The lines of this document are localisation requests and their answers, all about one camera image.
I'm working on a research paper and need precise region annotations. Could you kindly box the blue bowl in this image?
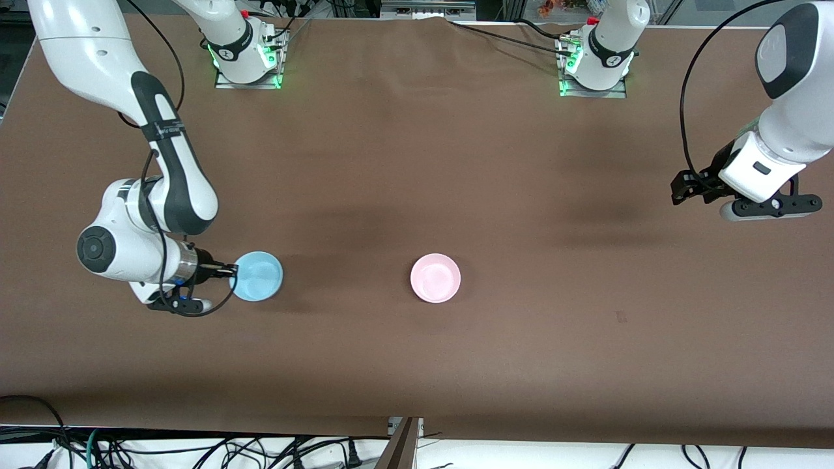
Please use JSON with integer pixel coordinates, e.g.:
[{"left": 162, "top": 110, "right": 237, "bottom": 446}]
[{"left": 231, "top": 251, "right": 284, "bottom": 302}]

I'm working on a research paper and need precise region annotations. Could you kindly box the pink bowl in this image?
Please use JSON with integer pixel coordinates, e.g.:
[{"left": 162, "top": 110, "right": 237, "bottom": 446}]
[{"left": 410, "top": 253, "right": 462, "bottom": 304}]

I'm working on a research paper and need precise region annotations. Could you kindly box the brown table cover sheet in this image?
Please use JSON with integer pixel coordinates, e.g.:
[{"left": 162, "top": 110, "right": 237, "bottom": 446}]
[{"left": 0, "top": 12, "right": 834, "bottom": 450}]

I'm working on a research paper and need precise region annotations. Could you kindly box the grey device with sockets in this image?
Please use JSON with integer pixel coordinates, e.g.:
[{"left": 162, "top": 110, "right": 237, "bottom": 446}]
[{"left": 381, "top": 0, "right": 477, "bottom": 20}]

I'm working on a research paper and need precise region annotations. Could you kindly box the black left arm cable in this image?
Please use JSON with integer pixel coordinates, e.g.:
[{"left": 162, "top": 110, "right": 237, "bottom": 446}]
[{"left": 679, "top": 0, "right": 786, "bottom": 180}]

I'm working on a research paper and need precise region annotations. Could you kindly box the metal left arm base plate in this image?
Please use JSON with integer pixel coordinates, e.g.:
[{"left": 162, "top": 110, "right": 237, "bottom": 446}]
[{"left": 558, "top": 34, "right": 629, "bottom": 99}]

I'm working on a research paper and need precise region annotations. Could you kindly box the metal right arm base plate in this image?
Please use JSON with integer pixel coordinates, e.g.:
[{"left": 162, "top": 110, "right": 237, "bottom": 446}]
[{"left": 214, "top": 26, "right": 289, "bottom": 91}]

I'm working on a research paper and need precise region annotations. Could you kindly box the black looped floor cable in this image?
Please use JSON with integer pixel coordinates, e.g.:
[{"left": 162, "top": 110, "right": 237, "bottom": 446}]
[{"left": 0, "top": 395, "right": 71, "bottom": 469}]

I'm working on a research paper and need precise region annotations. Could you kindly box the black cable across table edge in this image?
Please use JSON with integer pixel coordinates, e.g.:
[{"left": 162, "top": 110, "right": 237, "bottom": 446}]
[{"left": 448, "top": 20, "right": 577, "bottom": 58}]

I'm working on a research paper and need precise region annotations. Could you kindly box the aluminium profile post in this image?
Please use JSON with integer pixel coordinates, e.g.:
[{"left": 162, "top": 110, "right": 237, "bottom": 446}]
[{"left": 374, "top": 417, "right": 424, "bottom": 469}]

